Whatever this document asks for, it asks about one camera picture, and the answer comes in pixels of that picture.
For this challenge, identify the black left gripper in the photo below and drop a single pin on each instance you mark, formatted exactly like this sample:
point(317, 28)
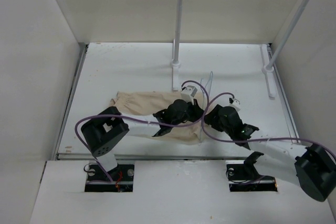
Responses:
point(196, 110)

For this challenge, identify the white right rack pole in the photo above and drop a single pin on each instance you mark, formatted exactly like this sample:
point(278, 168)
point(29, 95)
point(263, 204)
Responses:
point(268, 68)

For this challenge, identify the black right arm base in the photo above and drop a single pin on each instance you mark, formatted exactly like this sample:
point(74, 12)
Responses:
point(243, 177)

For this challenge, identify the aluminium left frame rail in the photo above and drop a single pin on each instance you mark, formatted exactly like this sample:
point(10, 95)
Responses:
point(79, 65)

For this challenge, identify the white rack pole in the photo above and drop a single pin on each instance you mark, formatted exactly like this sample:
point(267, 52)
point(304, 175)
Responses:
point(268, 68)
point(175, 63)

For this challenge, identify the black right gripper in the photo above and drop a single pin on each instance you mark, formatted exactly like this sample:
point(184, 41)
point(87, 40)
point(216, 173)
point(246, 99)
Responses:
point(209, 117)

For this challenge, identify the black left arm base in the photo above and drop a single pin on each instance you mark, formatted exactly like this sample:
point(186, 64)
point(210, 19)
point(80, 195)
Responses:
point(97, 181)

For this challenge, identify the aluminium right frame rail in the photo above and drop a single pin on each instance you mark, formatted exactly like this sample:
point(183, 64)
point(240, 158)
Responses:
point(286, 98)

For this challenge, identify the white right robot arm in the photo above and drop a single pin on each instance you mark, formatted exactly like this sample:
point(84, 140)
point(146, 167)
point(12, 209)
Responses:
point(312, 168)

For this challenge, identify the beige trousers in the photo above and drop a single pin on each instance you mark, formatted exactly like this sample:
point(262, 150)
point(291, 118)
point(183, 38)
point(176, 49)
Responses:
point(146, 103)

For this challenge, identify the aluminium front frame rail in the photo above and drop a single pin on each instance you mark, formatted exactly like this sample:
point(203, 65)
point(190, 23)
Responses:
point(76, 157)

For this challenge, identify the white centre rack pole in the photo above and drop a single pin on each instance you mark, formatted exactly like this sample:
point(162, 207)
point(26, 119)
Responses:
point(175, 63)

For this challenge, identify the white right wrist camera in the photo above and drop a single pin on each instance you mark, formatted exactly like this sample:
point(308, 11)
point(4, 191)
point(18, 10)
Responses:
point(234, 103)

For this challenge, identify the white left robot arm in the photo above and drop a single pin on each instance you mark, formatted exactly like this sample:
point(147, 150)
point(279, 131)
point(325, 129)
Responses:
point(105, 130)

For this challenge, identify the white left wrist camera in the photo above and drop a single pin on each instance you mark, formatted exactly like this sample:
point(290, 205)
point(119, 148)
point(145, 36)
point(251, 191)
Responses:
point(188, 93)

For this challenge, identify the aluminium frame rail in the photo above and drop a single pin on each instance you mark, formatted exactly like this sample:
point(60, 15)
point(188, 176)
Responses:
point(79, 65)
point(76, 157)
point(286, 98)

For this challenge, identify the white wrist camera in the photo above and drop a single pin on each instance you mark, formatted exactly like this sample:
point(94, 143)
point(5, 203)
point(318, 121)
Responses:
point(188, 93)
point(234, 103)

